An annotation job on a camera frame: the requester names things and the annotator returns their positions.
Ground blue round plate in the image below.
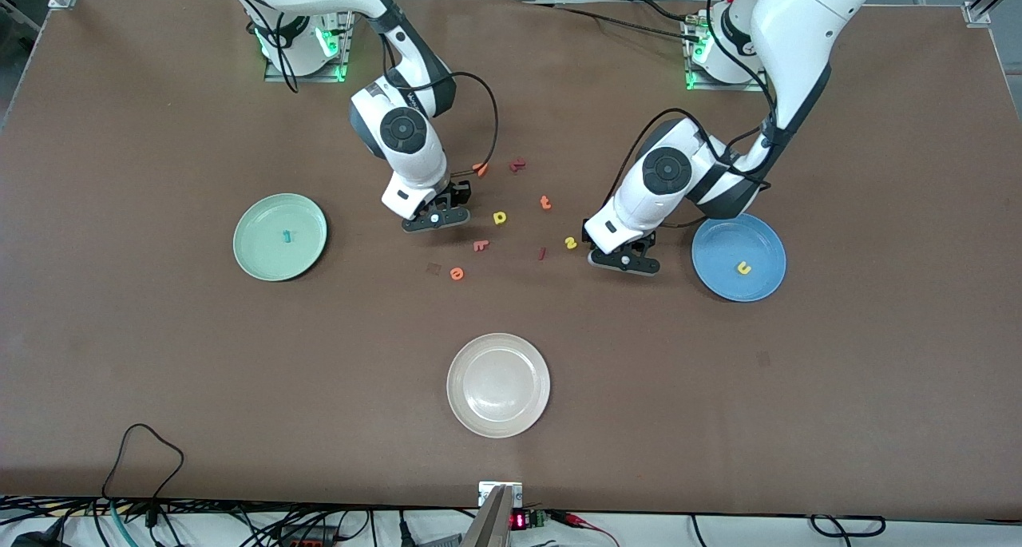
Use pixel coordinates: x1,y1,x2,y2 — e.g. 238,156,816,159
691,214,787,303

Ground pale green round plate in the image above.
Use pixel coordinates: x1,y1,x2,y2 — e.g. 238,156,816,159
232,193,329,283

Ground cream white round plate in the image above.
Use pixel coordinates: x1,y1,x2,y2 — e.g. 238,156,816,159
446,333,552,438

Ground red clip lead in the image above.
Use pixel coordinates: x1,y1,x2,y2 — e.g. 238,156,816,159
549,511,620,546

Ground left arm wrist camera box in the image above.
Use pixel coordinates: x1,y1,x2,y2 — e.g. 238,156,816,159
588,248,662,278

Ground arm wrist camera box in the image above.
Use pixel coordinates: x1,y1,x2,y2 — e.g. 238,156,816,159
402,208,471,234
588,248,662,278

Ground right arm wrist camera box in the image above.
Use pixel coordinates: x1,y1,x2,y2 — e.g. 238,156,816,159
402,208,471,234

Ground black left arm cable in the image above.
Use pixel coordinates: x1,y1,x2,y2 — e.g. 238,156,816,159
611,0,779,230

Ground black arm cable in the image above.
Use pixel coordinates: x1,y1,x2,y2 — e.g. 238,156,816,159
611,0,779,230
204,0,300,94

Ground right arm aluminium base mount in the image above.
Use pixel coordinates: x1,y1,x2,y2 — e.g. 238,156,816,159
254,8,354,83

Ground left arm aluminium base mount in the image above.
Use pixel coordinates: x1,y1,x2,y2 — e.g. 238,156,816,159
683,8,769,93

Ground black cable across table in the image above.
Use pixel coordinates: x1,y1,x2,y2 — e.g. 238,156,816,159
523,0,707,41

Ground black right arm upper cable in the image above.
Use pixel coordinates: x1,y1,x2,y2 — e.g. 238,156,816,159
204,0,300,94

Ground silver mount bracket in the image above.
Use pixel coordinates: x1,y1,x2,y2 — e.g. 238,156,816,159
478,481,524,508

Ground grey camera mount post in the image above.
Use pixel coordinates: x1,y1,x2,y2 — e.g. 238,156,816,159
461,483,516,547

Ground black looped floor cable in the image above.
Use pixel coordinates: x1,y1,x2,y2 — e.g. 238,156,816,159
810,515,887,538

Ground thin black looped cable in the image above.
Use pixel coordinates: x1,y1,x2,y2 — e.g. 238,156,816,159
101,423,186,528

